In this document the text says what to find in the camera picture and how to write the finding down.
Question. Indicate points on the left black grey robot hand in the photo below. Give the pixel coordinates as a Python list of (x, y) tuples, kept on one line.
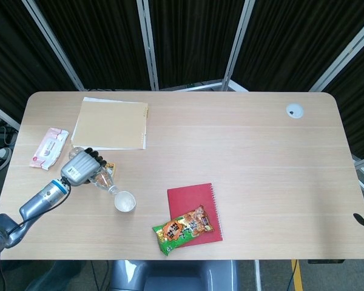
[(79, 168)]

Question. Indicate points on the transparent lidless water bottle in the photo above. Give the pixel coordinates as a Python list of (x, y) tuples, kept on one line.
[(104, 183)]

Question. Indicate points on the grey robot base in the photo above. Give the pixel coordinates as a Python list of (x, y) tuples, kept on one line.
[(176, 276)]

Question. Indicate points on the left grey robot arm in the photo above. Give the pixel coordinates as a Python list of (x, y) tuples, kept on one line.
[(39, 200)]

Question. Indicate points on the white paper cup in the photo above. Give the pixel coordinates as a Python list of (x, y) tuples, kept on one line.
[(125, 201)]

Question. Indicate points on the yellow curry box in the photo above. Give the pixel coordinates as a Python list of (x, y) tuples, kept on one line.
[(111, 168)]

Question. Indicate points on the pink wet wipes pack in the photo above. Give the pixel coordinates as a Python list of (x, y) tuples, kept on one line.
[(50, 147)]

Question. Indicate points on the tan folder with papers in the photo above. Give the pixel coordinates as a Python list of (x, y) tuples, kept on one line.
[(88, 99)]

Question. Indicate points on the red spiral notebook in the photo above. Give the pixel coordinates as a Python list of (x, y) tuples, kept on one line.
[(191, 197)]

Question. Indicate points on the dark folding screen panel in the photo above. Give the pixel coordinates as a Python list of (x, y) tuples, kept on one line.
[(358, 106), (6, 60), (194, 39), (103, 39), (294, 39)]

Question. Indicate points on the green snack bag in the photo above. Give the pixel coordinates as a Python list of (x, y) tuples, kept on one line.
[(182, 230)]

